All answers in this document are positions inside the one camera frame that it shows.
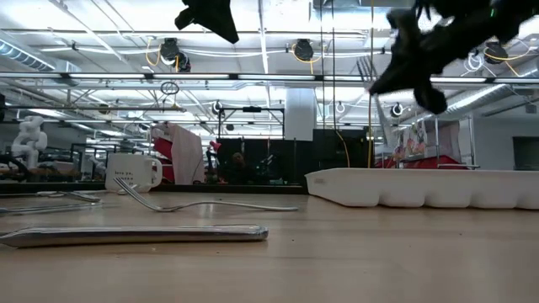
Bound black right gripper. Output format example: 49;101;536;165
368;0;506;115

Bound white cutlery tray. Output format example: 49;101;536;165
304;167;539;210

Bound metal shelf rack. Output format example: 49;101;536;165
433;116;479;170

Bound red shelf rack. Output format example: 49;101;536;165
374;154;464;170

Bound long ceiling light bar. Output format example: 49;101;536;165
0;72;539;84

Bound black partition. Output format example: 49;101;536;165
216;128;372;186

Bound white board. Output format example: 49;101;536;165
168;123;206;185

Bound person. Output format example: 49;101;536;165
229;151;249;184

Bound white mug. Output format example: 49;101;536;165
104;152;163;194

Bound wall posters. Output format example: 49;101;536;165
393;120;429;157

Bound silver air duct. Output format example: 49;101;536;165
446;83;539;121

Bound hanging wire loop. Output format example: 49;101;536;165
159;80;180;96

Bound black rig frame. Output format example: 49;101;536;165
216;106;286;140

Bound dark wall monitor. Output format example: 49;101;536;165
512;136;539;172

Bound black aluminium table frame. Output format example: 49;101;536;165
0;180;307;195

